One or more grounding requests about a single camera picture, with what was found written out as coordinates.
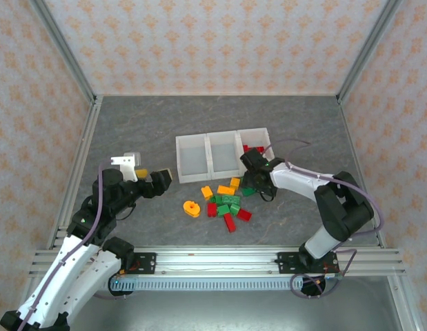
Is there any yellow round lego piece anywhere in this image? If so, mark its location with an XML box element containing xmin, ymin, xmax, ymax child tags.
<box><xmin>183</xmin><ymin>201</ymin><xmax>201</xmax><ymax>219</ymax></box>

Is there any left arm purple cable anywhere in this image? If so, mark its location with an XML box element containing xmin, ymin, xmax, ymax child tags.
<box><xmin>16</xmin><ymin>160</ymin><xmax>128</xmax><ymax>331</ymax></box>

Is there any aluminium table side rail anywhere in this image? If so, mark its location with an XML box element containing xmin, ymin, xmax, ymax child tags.
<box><xmin>336</xmin><ymin>95</ymin><xmax>387</xmax><ymax>248</ymax></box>
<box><xmin>47</xmin><ymin>95</ymin><xmax>103</xmax><ymax>249</ymax></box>

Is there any aluminium frame beam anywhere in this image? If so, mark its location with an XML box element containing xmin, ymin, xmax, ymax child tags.
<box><xmin>29</xmin><ymin>246</ymin><xmax>407</xmax><ymax>277</ymax></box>

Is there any grey slotted cable duct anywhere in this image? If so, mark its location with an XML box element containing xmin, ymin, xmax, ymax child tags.
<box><xmin>109</xmin><ymin>277</ymin><xmax>306</xmax><ymax>292</ymax></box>

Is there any aluminium corner post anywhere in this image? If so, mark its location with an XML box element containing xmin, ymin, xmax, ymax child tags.
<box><xmin>28</xmin><ymin>0</ymin><xmax>99</xmax><ymax>104</ymax></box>
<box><xmin>337</xmin><ymin>0</ymin><xmax>406</xmax><ymax>104</ymax></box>

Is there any aluminium frame leg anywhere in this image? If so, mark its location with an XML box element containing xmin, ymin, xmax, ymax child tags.
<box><xmin>387</xmin><ymin>275</ymin><xmax>424</xmax><ymax>331</ymax></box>

